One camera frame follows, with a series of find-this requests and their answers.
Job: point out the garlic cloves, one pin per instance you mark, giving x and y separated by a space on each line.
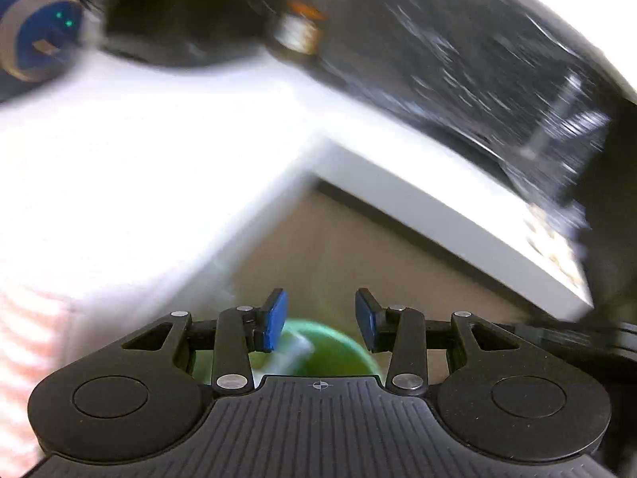
555 249

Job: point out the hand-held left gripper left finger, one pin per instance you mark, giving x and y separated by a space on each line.
275 321

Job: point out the black rice cooker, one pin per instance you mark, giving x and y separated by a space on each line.
174 15

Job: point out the glass jar with orange lid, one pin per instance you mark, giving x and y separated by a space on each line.
298 30

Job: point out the orange striped cloth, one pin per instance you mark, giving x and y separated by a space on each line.
25 358

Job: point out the green trash bin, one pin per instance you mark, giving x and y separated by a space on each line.
333 353

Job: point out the black oven wrapped in plastic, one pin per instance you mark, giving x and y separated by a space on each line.
448 59

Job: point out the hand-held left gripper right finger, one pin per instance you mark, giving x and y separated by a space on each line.
366 321

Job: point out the blue rice cooker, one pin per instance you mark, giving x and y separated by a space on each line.
35 25

